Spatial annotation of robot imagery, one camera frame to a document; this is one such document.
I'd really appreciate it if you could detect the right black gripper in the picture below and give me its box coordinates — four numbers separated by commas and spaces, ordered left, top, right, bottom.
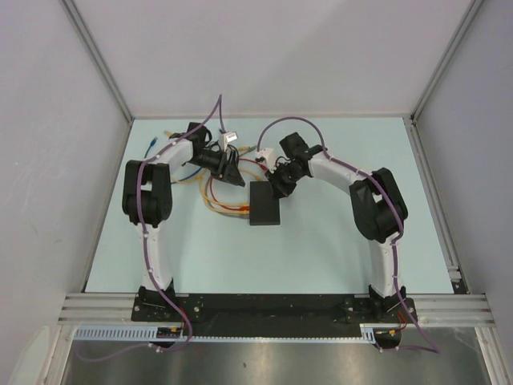
265, 161, 305, 201

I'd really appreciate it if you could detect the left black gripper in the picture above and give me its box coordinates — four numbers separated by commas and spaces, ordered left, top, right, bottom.
188, 148, 244, 187

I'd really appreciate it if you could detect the black ethernet cable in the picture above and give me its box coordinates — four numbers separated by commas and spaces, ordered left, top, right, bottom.
202, 128, 241, 161

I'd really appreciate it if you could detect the black network switch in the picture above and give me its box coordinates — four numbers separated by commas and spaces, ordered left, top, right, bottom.
249, 181, 281, 226

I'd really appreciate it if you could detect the grey ethernet cable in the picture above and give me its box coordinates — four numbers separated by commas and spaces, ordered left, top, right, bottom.
216, 208, 252, 220

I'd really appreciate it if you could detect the blue ethernet cable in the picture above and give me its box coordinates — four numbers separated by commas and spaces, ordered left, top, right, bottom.
143, 136, 205, 184

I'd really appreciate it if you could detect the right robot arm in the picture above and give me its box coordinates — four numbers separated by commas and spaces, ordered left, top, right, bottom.
256, 132, 408, 322

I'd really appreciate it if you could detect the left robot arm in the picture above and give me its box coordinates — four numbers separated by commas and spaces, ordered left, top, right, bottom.
122, 122, 245, 321

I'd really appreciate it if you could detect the loose yellow ethernet plug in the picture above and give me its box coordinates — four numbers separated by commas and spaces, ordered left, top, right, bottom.
238, 145, 257, 152

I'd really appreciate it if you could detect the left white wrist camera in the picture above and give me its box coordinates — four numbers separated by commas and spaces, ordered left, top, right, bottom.
218, 131, 238, 152

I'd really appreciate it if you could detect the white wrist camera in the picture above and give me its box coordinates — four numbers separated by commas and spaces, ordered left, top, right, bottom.
255, 148, 277, 173
218, 131, 238, 152

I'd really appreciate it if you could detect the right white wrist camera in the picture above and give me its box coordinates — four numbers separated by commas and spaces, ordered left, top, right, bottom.
255, 148, 277, 173

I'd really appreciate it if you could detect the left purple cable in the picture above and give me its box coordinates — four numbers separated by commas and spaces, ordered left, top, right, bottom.
75, 94, 225, 360

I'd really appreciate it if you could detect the purple cable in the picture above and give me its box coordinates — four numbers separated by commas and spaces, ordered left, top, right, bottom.
257, 116, 440, 354
75, 94, 225, 360

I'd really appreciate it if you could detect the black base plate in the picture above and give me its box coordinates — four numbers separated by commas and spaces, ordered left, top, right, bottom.
131, 294, 418, 338

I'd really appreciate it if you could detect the right aluminium side rail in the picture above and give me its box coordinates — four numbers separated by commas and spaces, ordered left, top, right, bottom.
403, 117, 469, 294

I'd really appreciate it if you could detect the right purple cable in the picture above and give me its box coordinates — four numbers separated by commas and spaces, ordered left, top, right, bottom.
257, 116, 440, 354

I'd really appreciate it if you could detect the white slotted cable duct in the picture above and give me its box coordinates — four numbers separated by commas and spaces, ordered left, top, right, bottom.
75, 326, 376, 344

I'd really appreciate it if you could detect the left aluminium corner post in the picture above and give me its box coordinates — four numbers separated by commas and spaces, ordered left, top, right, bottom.
59, 0, 134, 125

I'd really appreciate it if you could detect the aluminium corner post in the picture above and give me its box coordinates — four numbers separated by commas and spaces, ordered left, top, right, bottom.
59, 0, 134, 125
410, 0, 486, 124

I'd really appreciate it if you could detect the right aluminium corner post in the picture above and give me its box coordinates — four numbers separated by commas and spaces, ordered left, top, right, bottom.
410, 0, 486, 124

